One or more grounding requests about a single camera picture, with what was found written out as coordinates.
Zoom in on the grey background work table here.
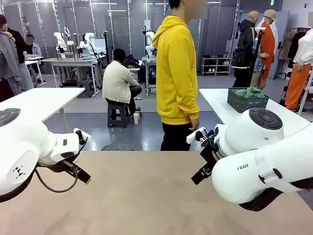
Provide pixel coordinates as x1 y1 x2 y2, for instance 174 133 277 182
141 56 158 96
47 57 100 95

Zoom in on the wooden shelf rack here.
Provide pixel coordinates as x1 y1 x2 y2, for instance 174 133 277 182
55 43 79 61

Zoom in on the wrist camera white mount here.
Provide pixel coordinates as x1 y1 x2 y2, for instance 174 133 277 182
73 127 92 145
186 126 216 149

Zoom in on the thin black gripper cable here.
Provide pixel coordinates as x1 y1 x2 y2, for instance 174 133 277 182
34 164 79 193

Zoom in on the mannequin in black jacket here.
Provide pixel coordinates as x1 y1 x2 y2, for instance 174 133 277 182
231 11 260 88

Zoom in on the mannequin in orange coat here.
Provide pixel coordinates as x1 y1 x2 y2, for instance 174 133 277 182
249 9 279 90

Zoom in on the seated person cream jacket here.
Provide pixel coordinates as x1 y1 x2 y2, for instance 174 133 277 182
102 48 143 116

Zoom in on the person in grey jacket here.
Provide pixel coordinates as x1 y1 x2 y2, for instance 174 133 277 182
24 34 44 85

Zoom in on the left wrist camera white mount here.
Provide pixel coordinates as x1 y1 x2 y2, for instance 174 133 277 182
73 127 92 145

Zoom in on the person's right hand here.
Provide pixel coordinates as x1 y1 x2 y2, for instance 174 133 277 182
189 118 201 132

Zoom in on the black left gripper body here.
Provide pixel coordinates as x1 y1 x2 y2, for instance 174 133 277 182
36 156 79 173

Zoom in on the clothes rack with garments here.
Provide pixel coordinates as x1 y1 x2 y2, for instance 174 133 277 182
273 27 309 80

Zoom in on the white shoe rack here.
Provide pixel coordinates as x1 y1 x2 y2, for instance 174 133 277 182
201 56 232 77

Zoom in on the black plastic stool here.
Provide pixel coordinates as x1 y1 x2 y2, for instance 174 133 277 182
107 101 131 129

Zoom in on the dark grey mesh basket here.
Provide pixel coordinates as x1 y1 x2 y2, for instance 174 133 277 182
226 87 270 114

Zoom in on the green towel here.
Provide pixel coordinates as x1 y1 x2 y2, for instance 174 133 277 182
234 87 266 99

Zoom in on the round dark floor base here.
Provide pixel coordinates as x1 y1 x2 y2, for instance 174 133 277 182
101 142 134 151

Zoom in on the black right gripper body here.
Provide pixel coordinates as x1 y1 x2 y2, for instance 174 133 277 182
200 141 221 172

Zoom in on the person holding grey coat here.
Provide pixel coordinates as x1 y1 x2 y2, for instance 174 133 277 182
0 14 35 97

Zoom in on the small black step stool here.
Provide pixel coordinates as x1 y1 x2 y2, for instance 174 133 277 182
76 78 93 98

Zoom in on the black cable sleeve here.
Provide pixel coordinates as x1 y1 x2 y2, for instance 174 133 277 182
0 171 34 203
239 181 313 212

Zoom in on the person in yellow hoodie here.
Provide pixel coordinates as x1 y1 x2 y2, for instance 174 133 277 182
151 0 208 151

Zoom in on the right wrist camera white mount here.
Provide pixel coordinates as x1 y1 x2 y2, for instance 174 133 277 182
186 126 216 149

